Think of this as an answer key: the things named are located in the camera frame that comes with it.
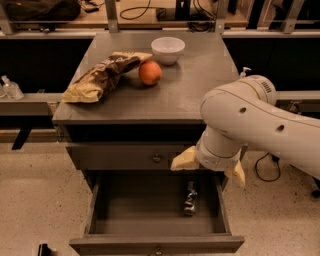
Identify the silver redbull can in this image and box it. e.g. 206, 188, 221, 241
184, 181, 197, 216

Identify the open grey middle drawer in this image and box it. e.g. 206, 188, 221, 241
70, 171, 244, 256

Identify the clear sanitizer bottle left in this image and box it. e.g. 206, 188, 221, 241
1, 75, 24, 100

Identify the black cable on shelf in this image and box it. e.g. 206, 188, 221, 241
119, 0, 167, 21

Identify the black floor cable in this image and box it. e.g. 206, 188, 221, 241
254, 152, 282, 183

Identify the small white pump bottle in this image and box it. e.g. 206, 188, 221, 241
239, 67, 251, 79

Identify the grey wooden drawer cabinet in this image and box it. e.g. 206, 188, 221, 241
52, 30, 261, 256

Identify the orange fruit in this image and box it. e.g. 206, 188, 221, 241
138, 61, 162, 85

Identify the round brass drawer knob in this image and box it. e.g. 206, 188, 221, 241
153, 154, 162, 163

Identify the brown yellow chip bag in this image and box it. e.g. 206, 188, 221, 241
62, 52, 152, 103

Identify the black bag on shelf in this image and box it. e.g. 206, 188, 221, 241
1, 0, 81, 21

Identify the black stand leg with caster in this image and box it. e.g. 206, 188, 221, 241
312, 177, 320, 198

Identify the white ceramic bowl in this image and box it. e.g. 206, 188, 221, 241
151, 37, 185, 65

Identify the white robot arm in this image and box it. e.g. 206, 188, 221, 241
171, 75, 320, 186

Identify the closed grey top drawer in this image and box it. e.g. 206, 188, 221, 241
65, 141, 249, 172

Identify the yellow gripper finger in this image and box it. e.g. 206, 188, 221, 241
225, 160, 246, 187
170, 146, 199, 171

